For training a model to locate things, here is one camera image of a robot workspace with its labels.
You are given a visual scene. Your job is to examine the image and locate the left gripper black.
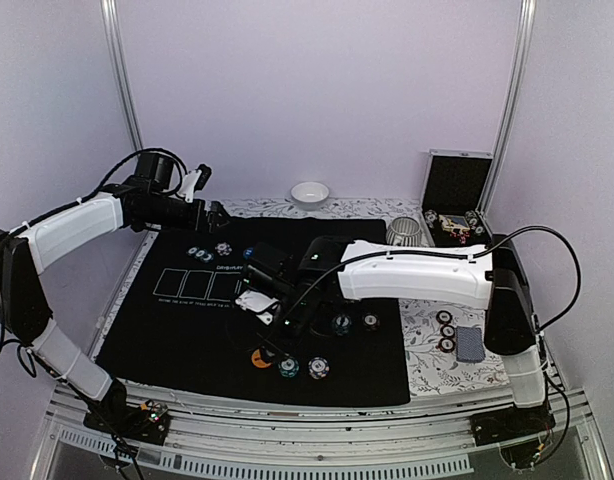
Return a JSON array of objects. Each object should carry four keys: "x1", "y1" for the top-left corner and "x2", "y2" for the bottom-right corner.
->
[{"x1": 142, "y1": 192, "x2": 235, "y2": 234}]

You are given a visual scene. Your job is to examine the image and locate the green chip stack front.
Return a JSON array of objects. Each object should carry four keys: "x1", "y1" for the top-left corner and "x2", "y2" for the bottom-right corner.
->
[{"x1": 278, "y1": 357, "x2": 300, "y2": 378}]

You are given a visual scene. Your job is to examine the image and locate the green chip stack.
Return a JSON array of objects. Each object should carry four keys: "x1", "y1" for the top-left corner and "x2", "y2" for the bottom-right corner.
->
[
  {"x1": 331, "y1": 314, "x2": 352, "y2": 336},
  {"x1": 278, "y1": 357, "x2": 300, "y2": 378}
]

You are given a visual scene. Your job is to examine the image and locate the blue fifty chips row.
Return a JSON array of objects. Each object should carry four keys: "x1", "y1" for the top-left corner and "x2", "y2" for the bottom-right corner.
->
[{"x1": 186, "y1": 246, "x2": 214, "y2": 263}]

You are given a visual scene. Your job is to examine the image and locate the blue peach stack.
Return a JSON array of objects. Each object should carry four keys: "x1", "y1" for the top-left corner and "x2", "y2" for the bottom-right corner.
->
[
  {"x1": 308, "y1": 357, "x2": 330, "y2": 380},
  {"x1": 215, "y1": 242, "x2": 232, "y2": 256}
]

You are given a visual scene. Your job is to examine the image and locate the orange big blind button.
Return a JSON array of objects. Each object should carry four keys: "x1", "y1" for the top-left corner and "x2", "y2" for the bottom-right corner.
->
[{"x1": 251, "y1": 349, "x2": 271, "y2": 369}]

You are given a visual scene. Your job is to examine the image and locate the blue peach stack front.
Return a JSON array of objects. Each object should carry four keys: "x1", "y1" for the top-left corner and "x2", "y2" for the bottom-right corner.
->
[{"x1": 308, "y1": 357, "x2": 330, "y2": 380}]

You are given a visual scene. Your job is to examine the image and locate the blue playing card deck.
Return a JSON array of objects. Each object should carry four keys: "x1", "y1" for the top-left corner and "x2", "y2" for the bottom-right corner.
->
[{"x1": 456, "y1": 326, "x2": 486, "y2": 364}]

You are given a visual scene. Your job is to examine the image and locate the red black chip stack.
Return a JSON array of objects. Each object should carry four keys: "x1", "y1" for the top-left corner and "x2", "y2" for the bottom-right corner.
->
[{"x1": 436, "y1": 310, "x2": 456, "y2": 353}]

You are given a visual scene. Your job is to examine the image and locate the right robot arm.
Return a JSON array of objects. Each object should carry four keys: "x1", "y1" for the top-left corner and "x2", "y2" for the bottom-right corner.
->
[{"x1": 235, "y1": 234, "x2": 548, "y2": 436}]

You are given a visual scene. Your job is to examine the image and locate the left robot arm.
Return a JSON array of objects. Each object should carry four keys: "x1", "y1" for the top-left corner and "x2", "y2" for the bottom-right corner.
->
[{"x1": 0, "y1": 147, "x2": 224, "y2": 434}]

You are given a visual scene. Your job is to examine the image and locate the black poker mat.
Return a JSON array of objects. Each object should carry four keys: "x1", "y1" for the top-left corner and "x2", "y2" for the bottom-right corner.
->
[{"x1": 97, "y1": 218, "x2": 410, "y2": 408}]

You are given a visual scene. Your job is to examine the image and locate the white ceramic bowl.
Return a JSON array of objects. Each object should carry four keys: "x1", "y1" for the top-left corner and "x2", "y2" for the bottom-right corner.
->
[{"x1": 290, "y1": 181, "x2": 330, "y2": 210}]

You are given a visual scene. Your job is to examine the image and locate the striped grey mug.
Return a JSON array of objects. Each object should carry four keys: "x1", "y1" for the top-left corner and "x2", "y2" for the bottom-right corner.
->
[{"x1": 386, "y1": 217, "x2": 422, "y2": 247}]

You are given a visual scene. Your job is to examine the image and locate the floral tablecloth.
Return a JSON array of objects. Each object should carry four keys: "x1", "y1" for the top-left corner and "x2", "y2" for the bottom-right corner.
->
[{"x1": 92, "y1": 199, "x2": 508, "y2": 403}]

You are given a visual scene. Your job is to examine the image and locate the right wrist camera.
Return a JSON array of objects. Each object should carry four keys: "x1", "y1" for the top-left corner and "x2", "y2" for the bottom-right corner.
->
[{"x1": 235, "y1": 290, "x2": 278, "y2": 325}]

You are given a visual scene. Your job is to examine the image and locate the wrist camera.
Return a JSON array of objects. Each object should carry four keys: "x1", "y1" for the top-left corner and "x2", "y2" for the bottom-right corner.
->
[
  {"x1": 235, "y1": 290, "x2": 278, "y2": 325},
  {"x1": 177, "y1": 164, "x2": 212, "y2": 203}
]

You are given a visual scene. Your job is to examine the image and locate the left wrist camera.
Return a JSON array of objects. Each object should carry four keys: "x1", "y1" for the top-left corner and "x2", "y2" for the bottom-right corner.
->
[{"x1": 177, "y1": 164, "x2": 212, "y2": 203}]

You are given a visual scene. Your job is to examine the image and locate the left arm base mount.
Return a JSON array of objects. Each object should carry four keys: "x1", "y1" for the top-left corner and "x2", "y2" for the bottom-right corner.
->
[{"x1": 83, "y1": 396, "x2": 171, "y2": 446}]

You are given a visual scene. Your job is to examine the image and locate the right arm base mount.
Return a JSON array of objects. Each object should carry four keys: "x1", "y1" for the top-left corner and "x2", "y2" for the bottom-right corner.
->
[{"x1": 469, "y1": 401, "x2": 556, "y2": 470}]

